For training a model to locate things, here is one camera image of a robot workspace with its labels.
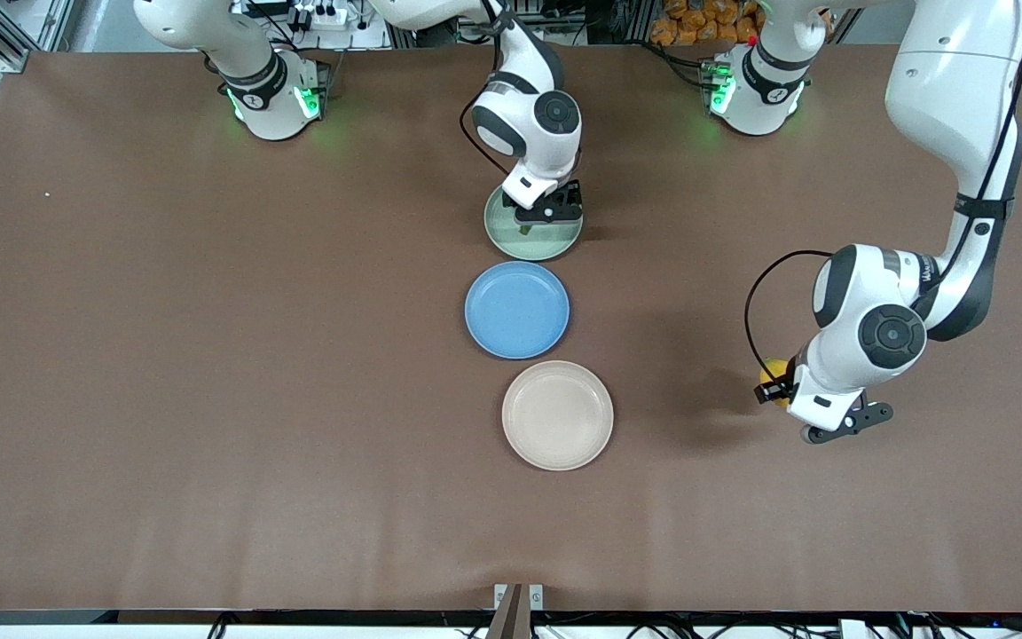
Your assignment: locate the yellow lemon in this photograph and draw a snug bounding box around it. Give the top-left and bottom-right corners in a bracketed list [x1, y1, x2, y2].
[759, 357, 794, 409]

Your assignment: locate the green round plate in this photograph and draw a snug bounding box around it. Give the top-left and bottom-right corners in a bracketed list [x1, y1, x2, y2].
[483, 182, 585, 263]

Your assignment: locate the blue round plate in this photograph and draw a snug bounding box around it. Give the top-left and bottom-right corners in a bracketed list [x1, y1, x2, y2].
[464, 261, 571, 360]

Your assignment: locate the dark equipment rack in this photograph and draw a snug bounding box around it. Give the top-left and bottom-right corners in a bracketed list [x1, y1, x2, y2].
[385, 0, 654, 48]

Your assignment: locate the bag of orange items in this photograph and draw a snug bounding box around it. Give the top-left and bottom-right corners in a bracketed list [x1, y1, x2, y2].
[650, 0, 762, 47]

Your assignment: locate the beige round plate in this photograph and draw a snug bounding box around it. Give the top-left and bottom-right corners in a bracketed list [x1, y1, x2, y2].
[501, 360, 615, 471]

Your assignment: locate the white power strip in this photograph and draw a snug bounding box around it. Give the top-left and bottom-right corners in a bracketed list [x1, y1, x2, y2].
[289, 3, 350, 28]

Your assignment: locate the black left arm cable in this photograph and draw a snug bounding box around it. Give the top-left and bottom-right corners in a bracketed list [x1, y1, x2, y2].
[744, 0, 1022, 391]

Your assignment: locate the black base cable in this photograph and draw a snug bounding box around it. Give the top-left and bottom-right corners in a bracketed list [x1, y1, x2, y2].
[649, 40, 712, 90]

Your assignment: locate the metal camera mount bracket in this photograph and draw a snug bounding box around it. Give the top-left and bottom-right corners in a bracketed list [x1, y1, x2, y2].
[493, 583, 545, 639]

